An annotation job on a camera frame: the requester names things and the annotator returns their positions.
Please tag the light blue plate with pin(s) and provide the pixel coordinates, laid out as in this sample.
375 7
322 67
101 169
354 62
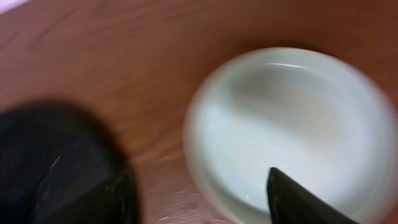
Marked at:
314 117

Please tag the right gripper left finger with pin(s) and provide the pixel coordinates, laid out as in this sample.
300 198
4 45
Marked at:
112 201

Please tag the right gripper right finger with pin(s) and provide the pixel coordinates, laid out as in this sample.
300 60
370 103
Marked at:
290 203

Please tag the black round tray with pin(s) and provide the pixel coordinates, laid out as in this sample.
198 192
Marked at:
52 153

